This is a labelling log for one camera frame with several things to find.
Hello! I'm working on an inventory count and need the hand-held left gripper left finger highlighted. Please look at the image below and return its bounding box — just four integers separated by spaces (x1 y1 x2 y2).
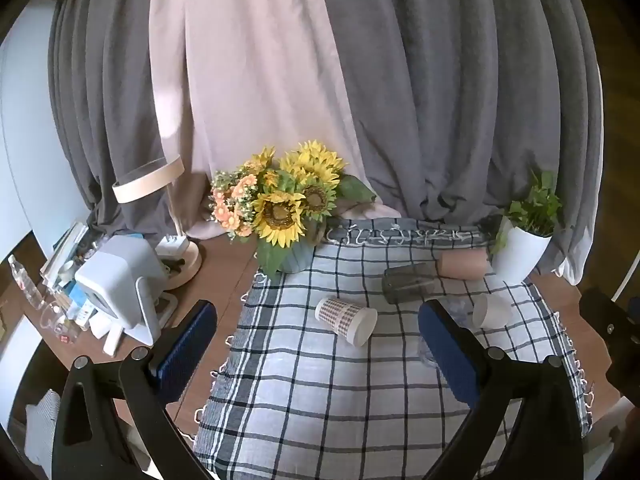
52 300 219 480

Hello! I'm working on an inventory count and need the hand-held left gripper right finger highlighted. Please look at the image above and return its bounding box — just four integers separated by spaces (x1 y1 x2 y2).
418 300 586 480

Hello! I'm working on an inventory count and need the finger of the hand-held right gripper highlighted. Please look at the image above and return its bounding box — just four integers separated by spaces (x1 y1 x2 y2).
579 287 640 397

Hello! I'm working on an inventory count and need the patterned paper cup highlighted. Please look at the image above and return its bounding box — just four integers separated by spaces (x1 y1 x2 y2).
314 296 379 347

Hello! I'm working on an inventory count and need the clear plastic cup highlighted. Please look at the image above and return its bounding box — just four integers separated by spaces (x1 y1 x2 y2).
417 296 477 369

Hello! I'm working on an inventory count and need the small white cup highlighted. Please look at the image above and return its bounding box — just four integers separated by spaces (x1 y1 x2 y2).
472 292 514 331

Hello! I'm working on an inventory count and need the dark grey translucent cup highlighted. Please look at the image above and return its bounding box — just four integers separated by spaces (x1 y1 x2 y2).
381 262 441 305

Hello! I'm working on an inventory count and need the pink cup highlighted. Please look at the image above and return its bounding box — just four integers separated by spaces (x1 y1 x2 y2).
437 250 489 281

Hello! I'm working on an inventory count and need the white box-shaped appliance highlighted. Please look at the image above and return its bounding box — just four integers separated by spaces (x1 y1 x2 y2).
74 235 179 359

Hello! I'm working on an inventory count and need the white power adapter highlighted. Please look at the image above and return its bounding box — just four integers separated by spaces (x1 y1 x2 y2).
155 236 191 261

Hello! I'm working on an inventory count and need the green plant in white pot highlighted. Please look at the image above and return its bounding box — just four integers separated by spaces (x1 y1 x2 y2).
491 170 567 284

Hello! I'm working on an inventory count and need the clear glass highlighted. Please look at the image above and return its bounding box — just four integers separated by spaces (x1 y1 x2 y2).
40 302 77 347

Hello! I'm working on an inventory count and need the plaid tablecloth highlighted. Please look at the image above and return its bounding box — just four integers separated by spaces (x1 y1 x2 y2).
192 217 597 480

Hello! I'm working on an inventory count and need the grey flower vase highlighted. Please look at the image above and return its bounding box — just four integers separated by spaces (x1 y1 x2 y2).
276 240 315 274

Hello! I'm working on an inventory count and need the stack of books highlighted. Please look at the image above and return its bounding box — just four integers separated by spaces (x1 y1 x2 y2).
39 222 92 292

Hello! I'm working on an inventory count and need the sunflower bouquet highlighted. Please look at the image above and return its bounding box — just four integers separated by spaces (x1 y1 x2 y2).
207 140 379 282

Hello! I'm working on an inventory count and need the clear water bottle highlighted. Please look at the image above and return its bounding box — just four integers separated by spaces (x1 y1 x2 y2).
7 254 47 312

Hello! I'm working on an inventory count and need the grey curtain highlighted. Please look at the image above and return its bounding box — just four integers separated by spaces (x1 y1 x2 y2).
47 0 604 287

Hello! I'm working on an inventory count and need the pink curtain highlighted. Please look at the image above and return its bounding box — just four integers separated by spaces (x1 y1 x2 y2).
149 0 374 242

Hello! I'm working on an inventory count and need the white cable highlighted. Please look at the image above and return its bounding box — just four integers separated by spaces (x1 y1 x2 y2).
617 255 640 302

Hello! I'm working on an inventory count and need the ring desk lamp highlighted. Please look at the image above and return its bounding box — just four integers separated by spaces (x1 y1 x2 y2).
111 155 204 291

